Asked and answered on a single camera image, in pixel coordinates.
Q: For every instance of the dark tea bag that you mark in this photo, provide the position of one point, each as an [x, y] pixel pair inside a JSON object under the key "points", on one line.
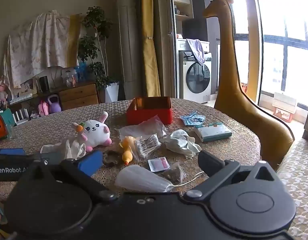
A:
{"points": [[175, 175]]}

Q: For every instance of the yellow curtain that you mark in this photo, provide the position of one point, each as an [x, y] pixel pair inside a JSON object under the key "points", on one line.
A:
{"points": [[255, 80], [149, 67]]}

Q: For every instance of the patterned tablecloth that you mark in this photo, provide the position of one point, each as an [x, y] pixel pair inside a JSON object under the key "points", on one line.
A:
{"points": [[56, 120]]}

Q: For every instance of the teal white tissue pack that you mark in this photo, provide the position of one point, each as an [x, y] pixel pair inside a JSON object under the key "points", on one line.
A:
{"points": [[212, 131]]}

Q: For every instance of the draped floral sheet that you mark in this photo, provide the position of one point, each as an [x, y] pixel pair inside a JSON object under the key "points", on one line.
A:
{"points": [[43, 45]]}

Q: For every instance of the silver washing machine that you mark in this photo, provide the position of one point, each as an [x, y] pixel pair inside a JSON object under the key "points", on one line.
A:
{"points": [[194, 80]]}

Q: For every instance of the white keyboard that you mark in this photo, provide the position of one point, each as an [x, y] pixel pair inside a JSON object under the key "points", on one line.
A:
{"points": [[20, 100]]}

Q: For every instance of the white pink sachet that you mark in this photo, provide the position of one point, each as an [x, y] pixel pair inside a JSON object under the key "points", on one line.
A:
{"points": [[159, 164]]}

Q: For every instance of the black speaker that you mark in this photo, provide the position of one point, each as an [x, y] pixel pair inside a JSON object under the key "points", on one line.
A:
{"points": [[44, 83]]}

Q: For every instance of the pale grey cloth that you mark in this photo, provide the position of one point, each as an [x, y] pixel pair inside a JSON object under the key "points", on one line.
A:
{"points": [[180, 142]]}

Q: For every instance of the wooden cabinet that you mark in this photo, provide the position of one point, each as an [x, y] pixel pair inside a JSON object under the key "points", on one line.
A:
{"points": [[79, 96]]}

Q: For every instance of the photo frame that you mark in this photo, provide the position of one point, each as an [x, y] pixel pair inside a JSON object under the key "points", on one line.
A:
{"points": [[27, 87]]}

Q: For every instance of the pink doll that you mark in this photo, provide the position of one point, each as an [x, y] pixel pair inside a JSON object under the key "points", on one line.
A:
{"points": [[3, 91]]}

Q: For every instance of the dark scrunchie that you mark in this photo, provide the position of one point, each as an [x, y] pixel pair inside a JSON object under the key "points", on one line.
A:
{"points": [[110, 163]]}

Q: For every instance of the teal orange tissue box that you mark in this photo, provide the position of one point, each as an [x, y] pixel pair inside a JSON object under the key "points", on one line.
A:
{"points": [[0, 128]]}

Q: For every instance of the white planter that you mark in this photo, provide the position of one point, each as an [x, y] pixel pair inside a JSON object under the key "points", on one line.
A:
{"points": [[112, 92]]}

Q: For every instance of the white cloth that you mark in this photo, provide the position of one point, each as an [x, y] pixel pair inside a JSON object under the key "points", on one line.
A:
{"points": [[69, 147]]}

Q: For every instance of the yellow rubber chicken toy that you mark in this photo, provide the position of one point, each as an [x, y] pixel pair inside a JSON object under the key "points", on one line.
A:
{"points": [[126, 152]]}

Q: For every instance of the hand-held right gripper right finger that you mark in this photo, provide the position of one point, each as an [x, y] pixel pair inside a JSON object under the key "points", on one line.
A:
{"points": [[209, 163]]}

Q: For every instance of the cardboard box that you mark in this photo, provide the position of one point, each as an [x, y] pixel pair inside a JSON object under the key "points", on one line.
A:
{"points": [[284, 105]]}

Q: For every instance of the green potted plant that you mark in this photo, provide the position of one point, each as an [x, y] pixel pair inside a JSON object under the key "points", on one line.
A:
{"points": [[94, 17]]}

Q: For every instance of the blue face mask packet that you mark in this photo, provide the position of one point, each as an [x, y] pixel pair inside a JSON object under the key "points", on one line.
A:
{"points": [[191, 118]]}

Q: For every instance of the white bunny plush toy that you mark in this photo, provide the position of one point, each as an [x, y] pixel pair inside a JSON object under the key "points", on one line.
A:
{"points": [[96, 132]]}

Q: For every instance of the purple kettlebell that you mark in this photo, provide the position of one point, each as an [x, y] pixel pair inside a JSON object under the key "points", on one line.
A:
{"points": [[54, 106]]}

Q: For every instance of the clear plastic bag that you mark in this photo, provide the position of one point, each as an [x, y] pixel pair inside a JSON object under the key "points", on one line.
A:
{"points": [[144, 127]]}

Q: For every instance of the pink toy backpack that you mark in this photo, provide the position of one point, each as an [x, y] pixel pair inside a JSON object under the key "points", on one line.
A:
{"points": [[43, 108]]}

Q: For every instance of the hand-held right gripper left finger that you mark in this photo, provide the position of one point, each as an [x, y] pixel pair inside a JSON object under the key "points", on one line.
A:
{"points": [[90, 162]]}

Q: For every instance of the white router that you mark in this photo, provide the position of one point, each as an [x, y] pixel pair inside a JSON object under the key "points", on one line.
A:
{"points": [[20, 117]]}

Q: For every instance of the standing air conditioner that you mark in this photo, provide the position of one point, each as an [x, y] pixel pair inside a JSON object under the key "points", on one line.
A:
{"points": [[130, 42]]}

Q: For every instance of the toy display box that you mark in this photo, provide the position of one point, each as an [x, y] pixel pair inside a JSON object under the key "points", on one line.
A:
{"points": [[69, 77]]}

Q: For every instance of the patterned cushion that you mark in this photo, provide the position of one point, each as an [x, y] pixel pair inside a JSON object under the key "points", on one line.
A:
{"points": [[299, 180]]}

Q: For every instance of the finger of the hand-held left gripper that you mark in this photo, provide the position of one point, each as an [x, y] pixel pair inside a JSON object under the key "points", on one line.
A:
{"points": [[45, 160], [11, 151]]}

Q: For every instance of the cotton swab packet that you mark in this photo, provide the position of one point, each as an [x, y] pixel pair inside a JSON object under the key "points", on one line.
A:
{"points": [[146, 145]]}

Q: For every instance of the white face mask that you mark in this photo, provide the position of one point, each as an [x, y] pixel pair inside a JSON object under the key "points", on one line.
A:
{"points": [[141, 180]]}

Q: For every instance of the blue toy figure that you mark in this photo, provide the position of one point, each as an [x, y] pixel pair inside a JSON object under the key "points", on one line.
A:
{"points": [[82, 71]]}

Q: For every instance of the purple towel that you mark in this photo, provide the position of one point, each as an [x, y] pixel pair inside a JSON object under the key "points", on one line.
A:
{"points": [[197, 52]]}

